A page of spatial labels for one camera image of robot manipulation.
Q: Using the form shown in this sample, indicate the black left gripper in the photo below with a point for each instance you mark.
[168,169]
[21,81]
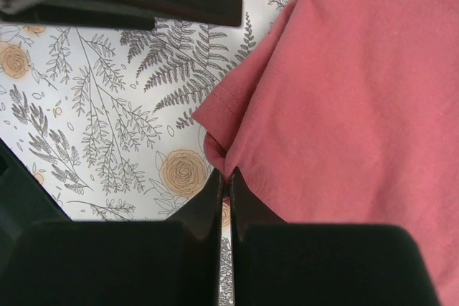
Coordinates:
[23,199]

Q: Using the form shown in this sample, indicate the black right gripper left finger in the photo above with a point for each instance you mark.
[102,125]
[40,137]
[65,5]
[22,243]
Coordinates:
[169,262]

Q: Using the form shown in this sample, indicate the floral tablecloth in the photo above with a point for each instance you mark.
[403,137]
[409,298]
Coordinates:
[102,117]

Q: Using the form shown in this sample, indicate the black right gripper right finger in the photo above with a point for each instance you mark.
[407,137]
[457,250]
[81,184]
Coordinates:
[277,263]

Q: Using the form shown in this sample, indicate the pink t-shirt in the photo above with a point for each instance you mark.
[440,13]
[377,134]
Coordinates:
[347,111]

